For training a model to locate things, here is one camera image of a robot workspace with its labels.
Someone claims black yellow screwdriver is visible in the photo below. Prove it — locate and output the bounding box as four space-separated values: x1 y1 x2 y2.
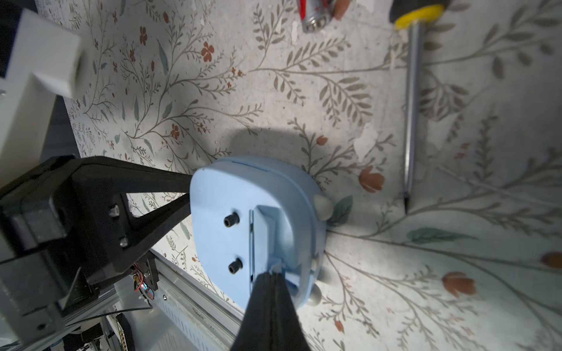
389 0 449 213

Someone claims black red AA battery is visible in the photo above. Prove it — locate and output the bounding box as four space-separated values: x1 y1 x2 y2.
297 0 332 33

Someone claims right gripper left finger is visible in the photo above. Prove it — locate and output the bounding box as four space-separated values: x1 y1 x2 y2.
231 273 272 350

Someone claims light blue battery cover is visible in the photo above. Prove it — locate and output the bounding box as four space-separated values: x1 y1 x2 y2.
250 206 284 282

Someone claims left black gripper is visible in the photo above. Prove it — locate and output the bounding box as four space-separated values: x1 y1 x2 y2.
1 156 192 342

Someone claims light blue alarm clock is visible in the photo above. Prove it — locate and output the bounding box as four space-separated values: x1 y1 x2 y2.
189 155 335 308

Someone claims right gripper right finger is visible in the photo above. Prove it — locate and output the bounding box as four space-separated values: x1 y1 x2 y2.
271 273 310 351

